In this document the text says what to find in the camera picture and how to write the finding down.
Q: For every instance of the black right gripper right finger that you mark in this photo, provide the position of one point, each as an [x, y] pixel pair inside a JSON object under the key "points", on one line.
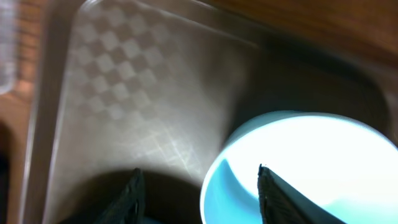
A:
{"points": [[280, 203]]}

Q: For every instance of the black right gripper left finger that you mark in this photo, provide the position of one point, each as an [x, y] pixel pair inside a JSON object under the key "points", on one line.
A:
{"points": [[129, 205]]}

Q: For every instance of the light blue small bowl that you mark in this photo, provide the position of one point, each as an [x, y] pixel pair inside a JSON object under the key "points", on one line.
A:
{"points": [[333, 168]]}

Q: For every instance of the dark brown serving tray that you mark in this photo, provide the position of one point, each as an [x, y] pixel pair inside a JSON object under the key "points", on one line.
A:
{"points": [[161, 85]]}

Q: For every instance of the clear plastic bin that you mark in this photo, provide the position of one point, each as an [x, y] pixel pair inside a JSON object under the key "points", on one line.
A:
{"points": [[9, 13]]}

